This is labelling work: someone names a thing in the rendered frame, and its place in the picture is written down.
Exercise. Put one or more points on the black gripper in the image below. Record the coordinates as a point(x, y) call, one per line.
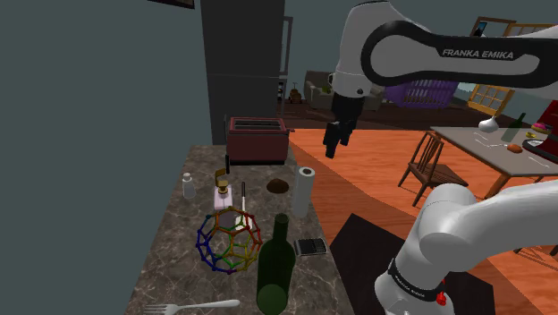
point(346, 108)

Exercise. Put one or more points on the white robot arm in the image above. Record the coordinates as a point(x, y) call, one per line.
point(453, 227)

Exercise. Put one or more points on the white paper towel roll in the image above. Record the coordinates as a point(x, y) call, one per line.
point(302, 192)

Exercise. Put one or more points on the brown round bread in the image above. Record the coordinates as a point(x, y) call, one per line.
point(277, 186)

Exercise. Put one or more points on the red toaster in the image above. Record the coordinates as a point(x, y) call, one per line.
point(257, 146)

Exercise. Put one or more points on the purple basket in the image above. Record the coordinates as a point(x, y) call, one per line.
point(423, 94)

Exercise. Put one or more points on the brown wooden chair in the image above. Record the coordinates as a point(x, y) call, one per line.
point(429, 172)

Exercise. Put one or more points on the black calculator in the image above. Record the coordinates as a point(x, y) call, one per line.
point(310, 247)

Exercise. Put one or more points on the dark grey refrigerator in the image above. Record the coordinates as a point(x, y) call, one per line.
point(242, 65)

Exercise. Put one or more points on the dark robot stand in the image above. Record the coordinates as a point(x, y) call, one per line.
point(366, 257)

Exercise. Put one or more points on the pink soap dispenser gold pump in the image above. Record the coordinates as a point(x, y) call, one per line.
point(223, 198)

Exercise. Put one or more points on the grey dining table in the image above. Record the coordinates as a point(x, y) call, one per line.
point(475, 150)

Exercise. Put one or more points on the green wine bottle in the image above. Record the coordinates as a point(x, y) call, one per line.
point(275, 261)

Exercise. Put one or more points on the yellow framed window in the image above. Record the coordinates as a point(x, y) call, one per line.
point(490, 98)

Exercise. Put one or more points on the clear salt shaker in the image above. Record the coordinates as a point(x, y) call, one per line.
point(188, 188)

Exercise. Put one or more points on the silver fork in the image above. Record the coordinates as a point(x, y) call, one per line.
point(205, 305)

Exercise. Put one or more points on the wooden framed wall picture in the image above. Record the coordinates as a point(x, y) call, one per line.
point(479, 27)

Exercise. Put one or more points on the dark wall picture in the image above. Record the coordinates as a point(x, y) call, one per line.
point(174, 2)

